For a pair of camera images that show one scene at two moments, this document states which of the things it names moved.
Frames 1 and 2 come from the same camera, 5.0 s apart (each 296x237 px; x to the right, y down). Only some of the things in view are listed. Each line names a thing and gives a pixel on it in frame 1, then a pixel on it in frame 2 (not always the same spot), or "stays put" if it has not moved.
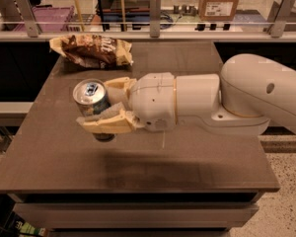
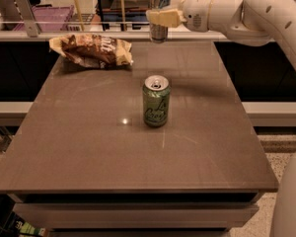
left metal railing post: (26, 11) stays put
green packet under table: (25, 227) stays put
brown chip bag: (90, 50) stays put
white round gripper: (153, 101) → (196, 10)
